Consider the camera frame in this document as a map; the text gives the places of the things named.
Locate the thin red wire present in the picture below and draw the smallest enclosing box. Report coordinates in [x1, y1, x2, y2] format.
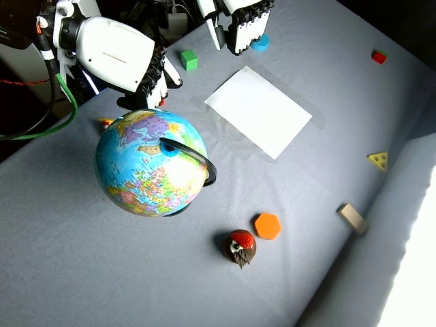
[0, 78, 50, 86]

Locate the orange hexagon block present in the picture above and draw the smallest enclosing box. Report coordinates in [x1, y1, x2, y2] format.
[252, 213, 283, 240]

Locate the black cable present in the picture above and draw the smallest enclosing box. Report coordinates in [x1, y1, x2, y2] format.
[0, 32, 59, 140]

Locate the grey table cloth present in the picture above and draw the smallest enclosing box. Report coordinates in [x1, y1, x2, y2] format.
[0, 0, 436, 327]

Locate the white paper sheet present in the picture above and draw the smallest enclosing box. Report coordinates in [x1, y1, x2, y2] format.
[204, 65, 313, 161]

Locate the plain wooden block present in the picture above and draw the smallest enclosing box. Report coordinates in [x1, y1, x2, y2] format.
[337, 203, 370, 236]

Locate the chocolate cake toy with strawberry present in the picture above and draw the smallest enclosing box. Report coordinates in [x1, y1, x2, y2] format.
[223, 229, 257, 270]

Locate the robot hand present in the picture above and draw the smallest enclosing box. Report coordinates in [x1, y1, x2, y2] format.
[196, 0, 275, 57]
[75, 16, 183, 112]

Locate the yellow cheese wedge toy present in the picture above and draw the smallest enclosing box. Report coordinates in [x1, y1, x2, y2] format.
[367, 152, 389, 173]

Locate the green cable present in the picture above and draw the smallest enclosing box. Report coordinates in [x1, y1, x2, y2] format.
[0, 72, 79, 141]

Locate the green cube block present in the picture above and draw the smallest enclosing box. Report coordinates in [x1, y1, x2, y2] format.
[180, 49, 199, 72]

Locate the globe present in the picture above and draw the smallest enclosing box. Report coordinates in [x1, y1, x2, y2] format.
[94, 108, 218, 218]

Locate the blue cylinder block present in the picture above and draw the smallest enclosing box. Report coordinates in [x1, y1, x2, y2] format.
[250, 33, 270, 52]

